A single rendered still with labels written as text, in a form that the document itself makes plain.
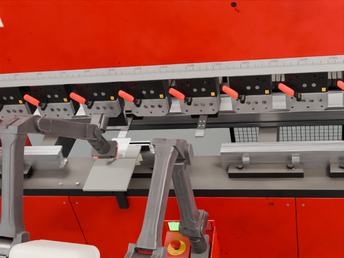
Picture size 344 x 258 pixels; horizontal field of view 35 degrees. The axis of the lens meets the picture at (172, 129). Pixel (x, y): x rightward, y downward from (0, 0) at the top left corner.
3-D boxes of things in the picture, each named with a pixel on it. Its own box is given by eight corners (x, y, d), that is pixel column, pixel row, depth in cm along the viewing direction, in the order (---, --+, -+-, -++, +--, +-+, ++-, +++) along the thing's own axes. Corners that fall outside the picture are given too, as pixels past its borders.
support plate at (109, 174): (83, 191, 216) (82, 189, 216) (101, 148, 236) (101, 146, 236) (126, 191, 212) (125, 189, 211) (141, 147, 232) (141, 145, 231)
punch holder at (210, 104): (181, 115, 214) (174, 79, 204) (185, 102, 220) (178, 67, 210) (219, 113, 210) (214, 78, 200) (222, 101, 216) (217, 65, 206)
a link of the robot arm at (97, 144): (84, 142, 208) (98, 143, 206) (88, 126, 210) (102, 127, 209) (91, 149, 214) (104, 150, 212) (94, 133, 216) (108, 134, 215)
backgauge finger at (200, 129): (186, 140, 231) (184, 130, 228) (194, 104, 251) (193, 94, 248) (213, 139, 228) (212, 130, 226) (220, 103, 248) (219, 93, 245)
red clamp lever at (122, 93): (119, 92, 207) (141, 105, 209) (121, 86, 210) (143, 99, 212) (116, 95, 208) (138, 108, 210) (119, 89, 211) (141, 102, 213)
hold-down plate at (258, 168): (228, 178, 224) (228, 172, 223) (230, 169, 229) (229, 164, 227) (303, 177, 217) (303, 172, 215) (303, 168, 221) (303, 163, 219)
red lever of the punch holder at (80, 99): (69, 94, 212) (92, 107, 214) (73, 88, 215) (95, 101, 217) (68, 98, 213) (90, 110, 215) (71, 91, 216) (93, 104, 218)
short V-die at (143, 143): (105, 151, 237) (104, 146, 235) (107, 146, 240) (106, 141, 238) (150, 150, 232) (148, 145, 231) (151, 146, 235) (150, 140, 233)
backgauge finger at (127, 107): (109, 141, 240) (106, 132, 237) (124, 106, 260) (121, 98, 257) (135, 141, 237) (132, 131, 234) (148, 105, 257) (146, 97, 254)
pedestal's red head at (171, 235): (166, 281, 215) (157, 252, 205) (172, 249, 228) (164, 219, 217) (216, 282, 211) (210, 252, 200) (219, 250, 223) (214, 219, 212)
